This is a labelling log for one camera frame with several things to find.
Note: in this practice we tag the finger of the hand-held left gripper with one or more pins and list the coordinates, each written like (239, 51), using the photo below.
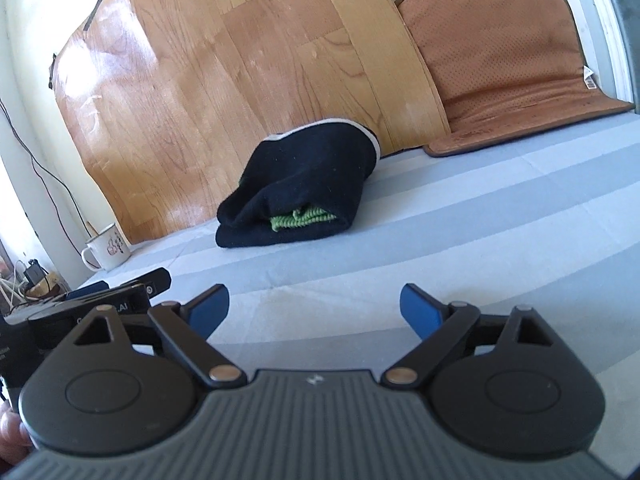
(92, 288)
(150, 282)

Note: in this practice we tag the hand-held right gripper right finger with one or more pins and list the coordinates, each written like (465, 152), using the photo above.
(422, 316)

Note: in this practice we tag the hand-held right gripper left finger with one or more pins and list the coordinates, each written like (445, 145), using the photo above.
(210, 312)

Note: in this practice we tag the black green white knit sweater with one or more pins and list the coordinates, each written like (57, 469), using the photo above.
(300, 180)

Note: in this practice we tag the person's left hand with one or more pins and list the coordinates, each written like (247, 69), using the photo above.
(12, 432)

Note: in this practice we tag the white enamel mug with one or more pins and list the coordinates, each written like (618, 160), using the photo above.
(107, 250)

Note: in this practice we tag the black power adapter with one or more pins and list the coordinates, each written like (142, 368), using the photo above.
(35, 272)

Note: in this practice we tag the blue grey striped bed sheet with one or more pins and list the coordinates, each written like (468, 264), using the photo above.
(450, 220)

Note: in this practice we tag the wood-look board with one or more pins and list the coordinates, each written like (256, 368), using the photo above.
(225, 85)

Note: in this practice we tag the black tape strip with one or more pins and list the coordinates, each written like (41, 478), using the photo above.
(96, 9)
(52, 70)

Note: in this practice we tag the brown perforated seat mat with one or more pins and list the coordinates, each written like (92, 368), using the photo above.
(500, 60)

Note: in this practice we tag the white mat label tag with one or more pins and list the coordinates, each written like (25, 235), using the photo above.
(590, 77)

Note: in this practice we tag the white door frame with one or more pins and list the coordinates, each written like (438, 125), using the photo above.
(612, 35)

